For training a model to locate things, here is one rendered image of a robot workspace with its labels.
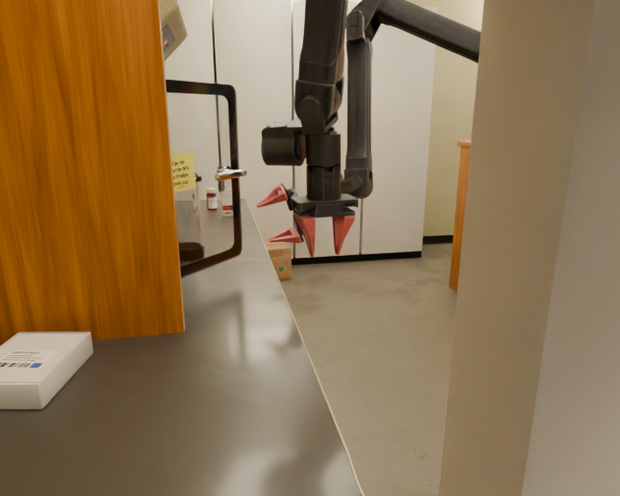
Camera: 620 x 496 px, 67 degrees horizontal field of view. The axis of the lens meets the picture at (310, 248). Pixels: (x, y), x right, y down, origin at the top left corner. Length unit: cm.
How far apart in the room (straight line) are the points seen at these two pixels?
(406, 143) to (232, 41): 169
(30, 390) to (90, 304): 21
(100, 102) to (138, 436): 50
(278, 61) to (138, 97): 328
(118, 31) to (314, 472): 68
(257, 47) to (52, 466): 367
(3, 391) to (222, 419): 30
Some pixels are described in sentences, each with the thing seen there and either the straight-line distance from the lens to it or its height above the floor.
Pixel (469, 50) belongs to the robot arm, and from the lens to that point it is 118.
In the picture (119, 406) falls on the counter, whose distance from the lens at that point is 73.
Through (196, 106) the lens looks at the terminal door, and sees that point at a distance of 104.
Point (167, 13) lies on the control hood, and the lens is 92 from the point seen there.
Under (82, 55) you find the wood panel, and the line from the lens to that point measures 84.
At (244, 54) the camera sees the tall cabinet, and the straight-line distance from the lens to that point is 404.
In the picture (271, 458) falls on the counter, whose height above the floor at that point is 94.
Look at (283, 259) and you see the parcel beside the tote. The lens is 386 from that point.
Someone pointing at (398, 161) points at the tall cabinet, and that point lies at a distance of 433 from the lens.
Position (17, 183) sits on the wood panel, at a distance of 88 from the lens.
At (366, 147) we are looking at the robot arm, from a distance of 114.
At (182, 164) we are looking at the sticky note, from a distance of 100.
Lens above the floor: 132
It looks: 16 degrees down
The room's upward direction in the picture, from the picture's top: straight up
